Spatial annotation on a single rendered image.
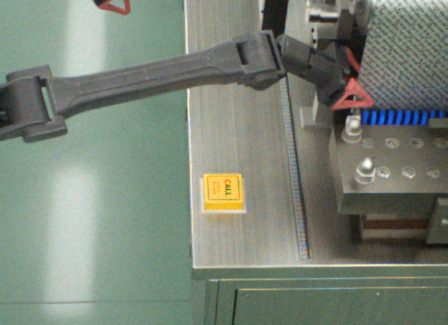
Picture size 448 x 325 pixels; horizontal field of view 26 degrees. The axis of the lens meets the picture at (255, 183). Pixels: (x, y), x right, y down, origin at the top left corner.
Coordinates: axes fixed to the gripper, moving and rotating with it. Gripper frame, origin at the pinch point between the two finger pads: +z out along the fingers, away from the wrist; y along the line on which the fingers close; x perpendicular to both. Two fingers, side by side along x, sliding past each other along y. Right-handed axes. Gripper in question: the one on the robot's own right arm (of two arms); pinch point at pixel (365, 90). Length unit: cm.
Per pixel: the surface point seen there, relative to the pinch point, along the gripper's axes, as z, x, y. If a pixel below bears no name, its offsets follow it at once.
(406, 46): -0.8, 12.0, 0.1
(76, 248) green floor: 2, -123, -45
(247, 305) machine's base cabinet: -2.8, -36.9, 25.5
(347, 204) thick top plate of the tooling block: -0.2, -9.2, 19.8
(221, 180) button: -14.5, -26.1, 8.1
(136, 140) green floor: 16, -115, -86
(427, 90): 9.5, 5.9, 0.2
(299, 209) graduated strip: -1.0, -21.0, 13.1
